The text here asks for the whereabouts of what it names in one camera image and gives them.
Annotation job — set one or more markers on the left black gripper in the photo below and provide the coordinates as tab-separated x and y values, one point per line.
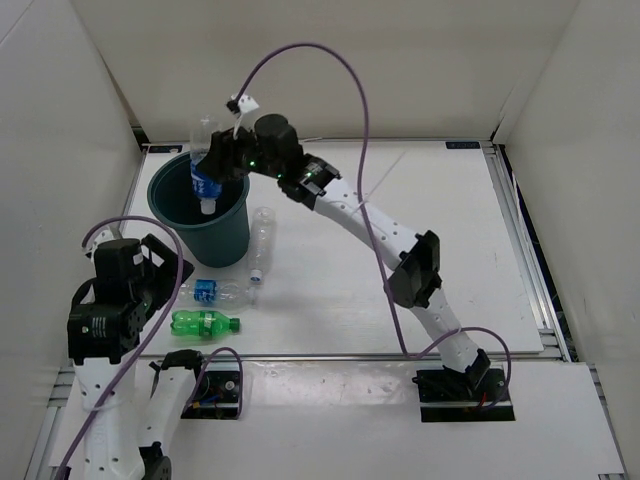
167	271

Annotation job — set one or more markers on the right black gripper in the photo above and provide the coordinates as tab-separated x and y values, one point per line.
225	148

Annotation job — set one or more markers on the green plastic soda bottle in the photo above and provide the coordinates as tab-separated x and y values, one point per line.
203	324

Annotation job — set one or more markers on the clear unlabelled plastic bottle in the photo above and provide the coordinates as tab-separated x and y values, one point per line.
261	246

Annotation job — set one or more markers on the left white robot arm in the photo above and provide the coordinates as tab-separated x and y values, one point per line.
121	440

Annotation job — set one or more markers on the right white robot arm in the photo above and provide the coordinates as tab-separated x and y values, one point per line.
409	261

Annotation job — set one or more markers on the dark teal plastic bin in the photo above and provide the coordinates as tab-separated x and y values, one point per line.
217	240

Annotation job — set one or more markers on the clear bottle blue label lying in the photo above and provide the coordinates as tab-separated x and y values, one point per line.
222	294

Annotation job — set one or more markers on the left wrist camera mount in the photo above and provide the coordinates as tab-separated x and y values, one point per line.
108	233

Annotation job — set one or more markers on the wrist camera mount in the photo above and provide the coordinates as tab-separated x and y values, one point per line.
108	233
241	106

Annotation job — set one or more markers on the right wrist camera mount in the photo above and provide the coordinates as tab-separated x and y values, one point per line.
241	106

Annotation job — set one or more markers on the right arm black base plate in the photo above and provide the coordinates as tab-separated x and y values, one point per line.
443	400

